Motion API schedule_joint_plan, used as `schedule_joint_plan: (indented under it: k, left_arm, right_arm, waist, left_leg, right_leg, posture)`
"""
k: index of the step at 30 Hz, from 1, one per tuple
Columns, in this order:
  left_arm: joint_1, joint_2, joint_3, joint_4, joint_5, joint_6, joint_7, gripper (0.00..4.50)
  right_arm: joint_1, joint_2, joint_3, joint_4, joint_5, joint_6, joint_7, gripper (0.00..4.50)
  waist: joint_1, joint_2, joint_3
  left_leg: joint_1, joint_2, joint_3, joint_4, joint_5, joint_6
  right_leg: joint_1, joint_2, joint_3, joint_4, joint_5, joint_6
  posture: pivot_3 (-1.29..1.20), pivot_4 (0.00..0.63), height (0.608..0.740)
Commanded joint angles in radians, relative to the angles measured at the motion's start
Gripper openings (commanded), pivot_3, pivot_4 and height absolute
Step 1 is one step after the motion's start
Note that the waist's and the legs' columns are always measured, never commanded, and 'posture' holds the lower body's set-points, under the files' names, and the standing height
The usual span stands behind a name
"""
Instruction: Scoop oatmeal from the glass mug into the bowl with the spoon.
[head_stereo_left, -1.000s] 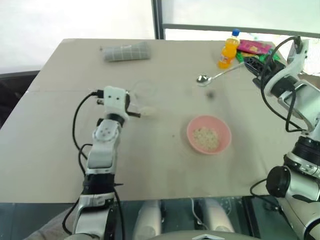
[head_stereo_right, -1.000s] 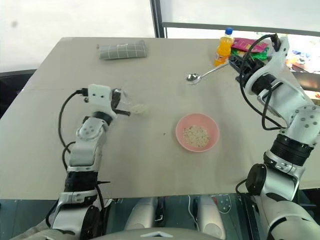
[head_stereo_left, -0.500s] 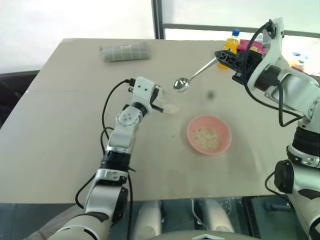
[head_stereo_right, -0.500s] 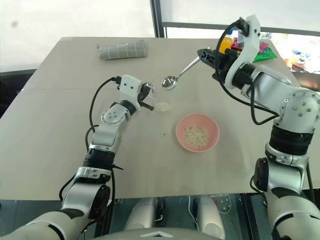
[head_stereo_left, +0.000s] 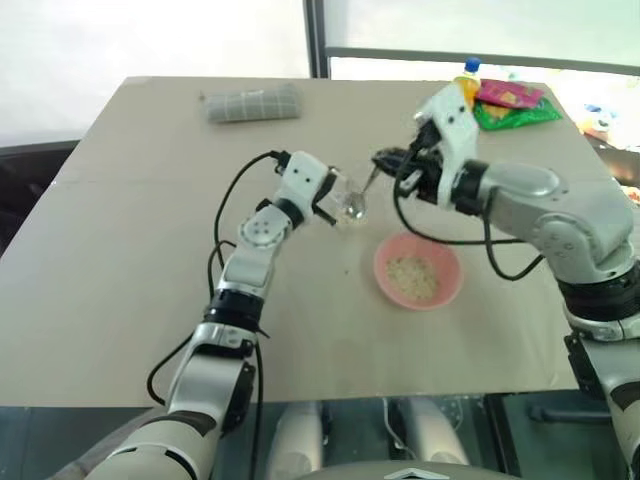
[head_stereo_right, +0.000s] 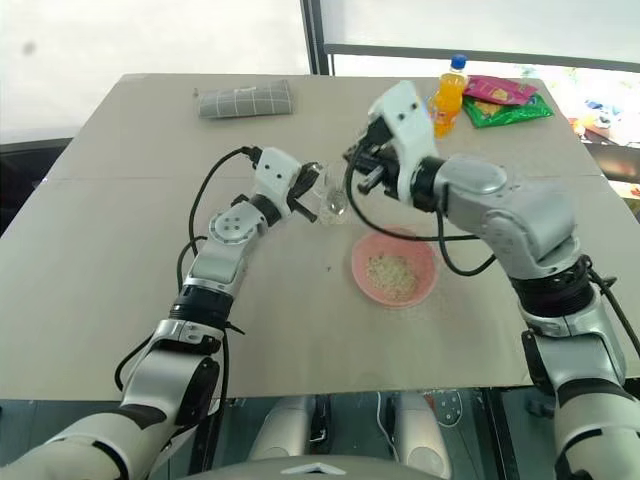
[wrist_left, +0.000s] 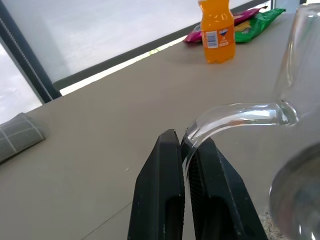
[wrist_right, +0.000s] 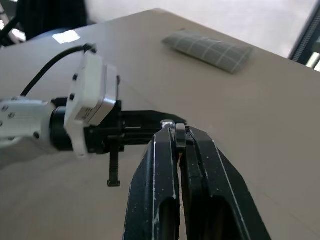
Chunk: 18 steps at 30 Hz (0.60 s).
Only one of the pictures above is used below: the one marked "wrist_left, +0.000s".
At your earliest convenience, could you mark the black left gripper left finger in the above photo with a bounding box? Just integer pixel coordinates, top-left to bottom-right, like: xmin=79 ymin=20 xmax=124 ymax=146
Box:
xmin=126 ymin=128 xmax=186 ymax=240

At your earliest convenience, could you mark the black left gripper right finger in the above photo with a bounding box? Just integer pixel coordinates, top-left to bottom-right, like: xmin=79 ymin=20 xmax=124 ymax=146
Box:
xmin=180 ymin=133 xmax=269 ymax=240

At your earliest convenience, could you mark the clear glass mug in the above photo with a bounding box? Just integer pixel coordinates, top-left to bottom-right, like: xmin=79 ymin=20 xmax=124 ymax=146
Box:
xmin=181 ymin=2 xmax=320 ymax=240

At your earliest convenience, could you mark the grey checked cloth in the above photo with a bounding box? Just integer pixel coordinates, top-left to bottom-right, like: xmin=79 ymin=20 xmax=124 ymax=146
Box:
xmin=0 ymin=112 xmax=47 ymax=165

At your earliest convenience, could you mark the orange soda bottle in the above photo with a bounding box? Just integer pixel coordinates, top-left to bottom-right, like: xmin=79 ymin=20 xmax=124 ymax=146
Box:
xmin=197 ymin=0 xmax=237 ymax=65

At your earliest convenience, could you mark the yellow snack bag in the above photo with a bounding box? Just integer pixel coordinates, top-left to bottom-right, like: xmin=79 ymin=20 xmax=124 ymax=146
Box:
xmin=234 ymin=20 xmax=252 ymax=33

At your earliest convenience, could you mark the green snack bag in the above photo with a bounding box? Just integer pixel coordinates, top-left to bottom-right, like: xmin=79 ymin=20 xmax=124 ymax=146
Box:
xmin=233 ymin=8 xmax=287 ymax=44

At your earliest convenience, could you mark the pink snack bag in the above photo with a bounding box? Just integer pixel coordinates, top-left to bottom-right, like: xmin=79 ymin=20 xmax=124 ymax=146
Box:
xmin=182 ymin=7 xmax=267 ymax=44

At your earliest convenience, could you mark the dark window frame post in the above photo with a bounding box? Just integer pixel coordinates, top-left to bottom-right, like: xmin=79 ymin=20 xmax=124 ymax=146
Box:
xmin=0 ymin=0 xmax=63 ymax=105

